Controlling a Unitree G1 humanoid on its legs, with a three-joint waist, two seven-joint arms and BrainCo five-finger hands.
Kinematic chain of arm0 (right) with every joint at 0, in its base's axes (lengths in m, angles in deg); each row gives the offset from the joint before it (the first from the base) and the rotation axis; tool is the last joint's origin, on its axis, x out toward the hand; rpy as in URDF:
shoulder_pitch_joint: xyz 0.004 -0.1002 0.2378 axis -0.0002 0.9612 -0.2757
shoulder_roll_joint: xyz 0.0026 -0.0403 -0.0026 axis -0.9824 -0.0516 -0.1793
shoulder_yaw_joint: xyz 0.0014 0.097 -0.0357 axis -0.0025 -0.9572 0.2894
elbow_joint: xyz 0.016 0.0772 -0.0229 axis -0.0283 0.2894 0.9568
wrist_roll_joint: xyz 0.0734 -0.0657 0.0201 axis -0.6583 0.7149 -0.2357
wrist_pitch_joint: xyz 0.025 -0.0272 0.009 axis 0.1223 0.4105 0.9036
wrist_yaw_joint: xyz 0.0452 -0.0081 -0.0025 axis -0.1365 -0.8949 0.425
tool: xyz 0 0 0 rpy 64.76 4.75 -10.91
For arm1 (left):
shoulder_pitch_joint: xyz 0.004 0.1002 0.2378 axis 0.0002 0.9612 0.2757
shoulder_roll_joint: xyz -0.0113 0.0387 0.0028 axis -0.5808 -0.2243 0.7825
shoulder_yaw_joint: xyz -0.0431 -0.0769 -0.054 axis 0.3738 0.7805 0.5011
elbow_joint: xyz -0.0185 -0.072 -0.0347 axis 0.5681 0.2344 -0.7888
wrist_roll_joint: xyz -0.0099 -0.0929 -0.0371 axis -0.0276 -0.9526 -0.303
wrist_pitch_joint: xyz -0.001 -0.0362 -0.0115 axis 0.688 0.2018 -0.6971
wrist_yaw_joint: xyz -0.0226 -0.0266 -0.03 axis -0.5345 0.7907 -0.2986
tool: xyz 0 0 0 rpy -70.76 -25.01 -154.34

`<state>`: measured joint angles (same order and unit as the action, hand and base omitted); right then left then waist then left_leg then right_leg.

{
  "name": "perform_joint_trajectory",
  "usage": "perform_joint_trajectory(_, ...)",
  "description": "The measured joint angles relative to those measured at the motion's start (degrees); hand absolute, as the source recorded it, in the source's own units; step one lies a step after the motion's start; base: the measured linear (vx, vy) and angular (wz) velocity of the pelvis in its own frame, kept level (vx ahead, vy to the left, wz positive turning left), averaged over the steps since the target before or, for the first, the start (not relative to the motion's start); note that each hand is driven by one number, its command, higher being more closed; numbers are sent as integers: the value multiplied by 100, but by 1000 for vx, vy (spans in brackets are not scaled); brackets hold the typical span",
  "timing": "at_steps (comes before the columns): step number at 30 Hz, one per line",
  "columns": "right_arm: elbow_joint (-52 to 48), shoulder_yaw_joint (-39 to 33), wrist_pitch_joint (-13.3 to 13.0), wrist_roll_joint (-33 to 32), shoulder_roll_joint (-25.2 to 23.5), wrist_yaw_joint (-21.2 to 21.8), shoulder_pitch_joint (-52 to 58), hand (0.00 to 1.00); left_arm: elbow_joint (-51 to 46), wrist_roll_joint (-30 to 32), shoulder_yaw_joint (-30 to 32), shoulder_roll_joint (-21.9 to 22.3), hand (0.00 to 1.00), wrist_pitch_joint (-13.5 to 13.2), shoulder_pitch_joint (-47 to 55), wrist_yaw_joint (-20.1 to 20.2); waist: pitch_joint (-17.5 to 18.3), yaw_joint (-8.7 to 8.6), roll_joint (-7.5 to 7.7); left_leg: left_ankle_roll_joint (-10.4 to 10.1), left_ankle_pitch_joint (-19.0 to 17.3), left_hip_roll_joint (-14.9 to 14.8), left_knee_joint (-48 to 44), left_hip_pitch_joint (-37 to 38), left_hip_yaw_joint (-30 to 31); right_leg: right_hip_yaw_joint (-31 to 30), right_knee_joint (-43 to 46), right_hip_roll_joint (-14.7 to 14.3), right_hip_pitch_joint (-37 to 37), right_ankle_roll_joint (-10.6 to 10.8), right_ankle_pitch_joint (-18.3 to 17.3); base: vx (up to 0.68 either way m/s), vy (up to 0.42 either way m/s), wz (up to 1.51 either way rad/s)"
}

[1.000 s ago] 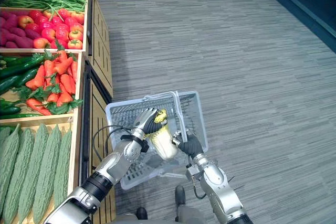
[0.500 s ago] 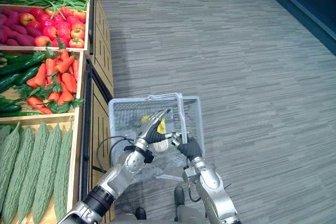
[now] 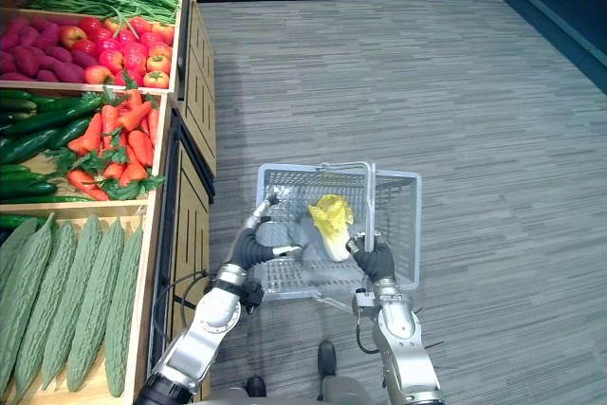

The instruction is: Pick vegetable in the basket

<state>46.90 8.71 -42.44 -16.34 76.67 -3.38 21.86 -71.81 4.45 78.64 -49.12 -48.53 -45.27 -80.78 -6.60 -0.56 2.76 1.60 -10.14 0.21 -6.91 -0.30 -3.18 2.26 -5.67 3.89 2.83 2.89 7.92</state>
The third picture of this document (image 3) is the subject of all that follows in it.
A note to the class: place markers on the robot left dark foot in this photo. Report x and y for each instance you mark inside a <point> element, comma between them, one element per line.
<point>256,386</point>

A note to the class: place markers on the robot dark foot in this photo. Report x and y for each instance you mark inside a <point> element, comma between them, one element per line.
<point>256,386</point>
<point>327,357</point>

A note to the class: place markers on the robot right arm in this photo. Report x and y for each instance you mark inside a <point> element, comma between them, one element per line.
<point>403,338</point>

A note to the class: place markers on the grey plastic shopping basket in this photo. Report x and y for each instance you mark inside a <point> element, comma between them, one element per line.
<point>403,215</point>

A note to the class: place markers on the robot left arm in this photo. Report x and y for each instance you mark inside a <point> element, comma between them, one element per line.
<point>208,324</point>

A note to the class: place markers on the robot right dark foot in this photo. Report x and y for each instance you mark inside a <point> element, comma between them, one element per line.
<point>327,357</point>

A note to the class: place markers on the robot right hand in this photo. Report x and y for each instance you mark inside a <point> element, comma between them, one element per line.
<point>377,260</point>

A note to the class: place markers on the robot right silver leg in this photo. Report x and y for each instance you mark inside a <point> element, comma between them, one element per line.
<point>346,391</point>

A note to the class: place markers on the yellow napa cabbage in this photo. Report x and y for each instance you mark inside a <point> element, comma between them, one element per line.
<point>332,222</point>

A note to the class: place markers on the wooden produce display shelf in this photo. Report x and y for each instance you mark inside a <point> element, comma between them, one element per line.
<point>189,196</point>

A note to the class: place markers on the dark blue store shelf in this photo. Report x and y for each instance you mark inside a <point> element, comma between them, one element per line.
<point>564,2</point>

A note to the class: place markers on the green bitter gourd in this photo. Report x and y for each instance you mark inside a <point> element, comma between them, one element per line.
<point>95,305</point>
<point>14,246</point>
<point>47,305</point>
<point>71,300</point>
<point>23,291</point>
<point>122,315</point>

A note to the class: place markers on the purple sweet potato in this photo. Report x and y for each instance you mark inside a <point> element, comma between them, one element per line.
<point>9,40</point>
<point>28,36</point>
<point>84,59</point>
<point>49,35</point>
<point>24,61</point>
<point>16,77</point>
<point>58,53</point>
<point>42,23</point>
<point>21,25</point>
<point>68,72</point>

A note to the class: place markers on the orange carrot with greens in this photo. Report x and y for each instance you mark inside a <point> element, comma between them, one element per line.
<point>141,149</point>
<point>134,173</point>
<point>109,123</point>
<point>114,170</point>
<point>153,127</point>
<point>135,115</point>
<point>85,183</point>
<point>87,137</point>
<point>134,100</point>

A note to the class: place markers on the red yellow apple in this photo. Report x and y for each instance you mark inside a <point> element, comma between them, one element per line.
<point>72,36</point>
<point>97,74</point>

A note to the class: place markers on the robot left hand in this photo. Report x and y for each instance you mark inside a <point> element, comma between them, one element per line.
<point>247,249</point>

